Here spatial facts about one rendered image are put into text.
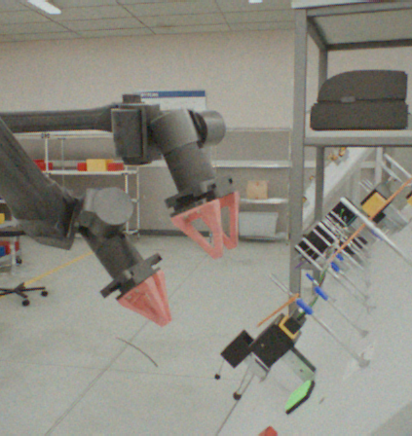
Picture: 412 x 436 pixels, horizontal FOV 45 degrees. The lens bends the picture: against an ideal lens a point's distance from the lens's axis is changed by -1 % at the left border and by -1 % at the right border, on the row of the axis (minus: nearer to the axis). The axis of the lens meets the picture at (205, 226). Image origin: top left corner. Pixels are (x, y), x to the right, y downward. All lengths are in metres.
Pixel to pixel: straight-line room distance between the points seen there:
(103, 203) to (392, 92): 1.17
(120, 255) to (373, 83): 1.14
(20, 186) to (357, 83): 1.25
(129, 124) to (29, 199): 0.17
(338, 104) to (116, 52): 7.38
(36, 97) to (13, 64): 0.71
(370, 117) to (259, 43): 6.79
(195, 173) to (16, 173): 0.22
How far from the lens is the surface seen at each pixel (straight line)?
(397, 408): 0.43
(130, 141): 0.72
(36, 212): 0.72
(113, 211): 0.71
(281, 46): 8.38
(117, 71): 8.84
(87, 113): 1.16
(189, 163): 0.67
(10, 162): 0.64
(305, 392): 0.66
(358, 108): 1.69
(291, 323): 0.69
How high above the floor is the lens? 1.39
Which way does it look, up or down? 8 degrees down
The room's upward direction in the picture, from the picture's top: straight up
